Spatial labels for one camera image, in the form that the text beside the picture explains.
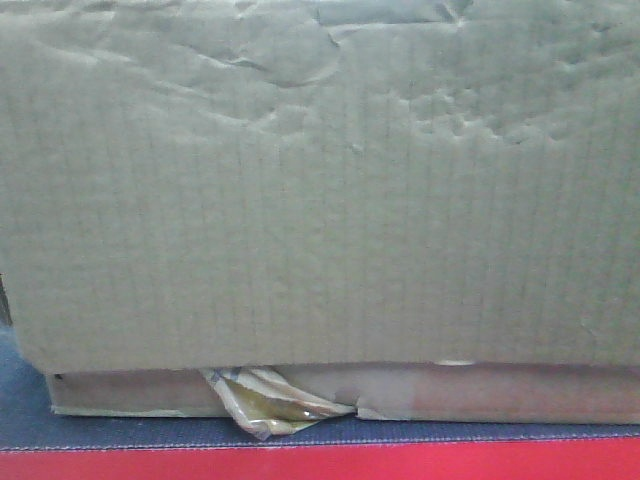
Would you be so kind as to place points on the red base panel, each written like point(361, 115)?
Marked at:
point(571, 459)

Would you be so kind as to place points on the large cardboard box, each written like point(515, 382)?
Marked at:
point(190, 184)

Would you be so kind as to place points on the crumpled yellowish packing tape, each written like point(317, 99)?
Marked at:
point(264, 404)

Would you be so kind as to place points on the lower flat cardboard box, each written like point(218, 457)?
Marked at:
point(503, 393)

